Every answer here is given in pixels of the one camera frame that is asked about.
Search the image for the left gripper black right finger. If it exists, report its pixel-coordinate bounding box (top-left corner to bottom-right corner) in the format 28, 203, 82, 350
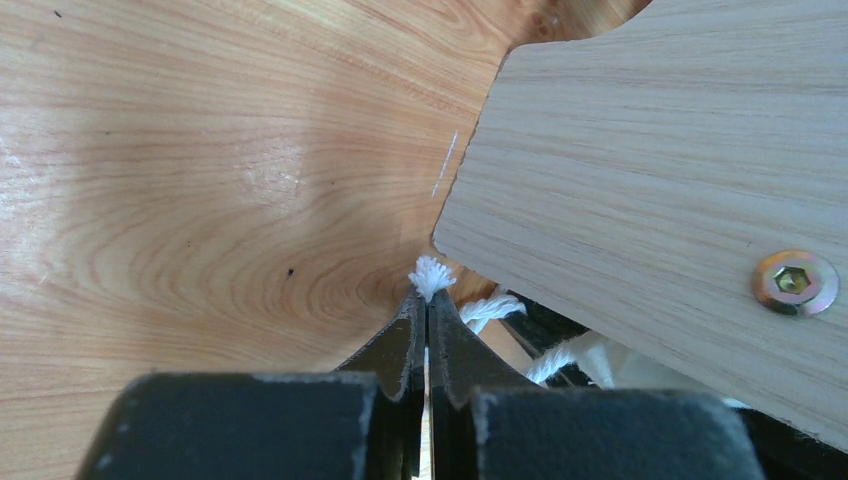
427, 290, 763, 479

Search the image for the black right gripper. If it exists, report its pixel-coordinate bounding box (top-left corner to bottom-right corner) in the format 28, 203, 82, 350
500, 294, 848, 480

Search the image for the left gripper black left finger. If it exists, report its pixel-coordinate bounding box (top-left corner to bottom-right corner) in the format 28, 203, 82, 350
77, 289, 426, 479

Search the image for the pink unicorn drawstring bag blanket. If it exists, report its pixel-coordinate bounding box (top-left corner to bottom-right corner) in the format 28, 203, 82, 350
407, 254, 750, 409

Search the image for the wooden striped pet bed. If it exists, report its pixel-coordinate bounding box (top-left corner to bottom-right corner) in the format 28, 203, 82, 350
433, 1, 847, 449

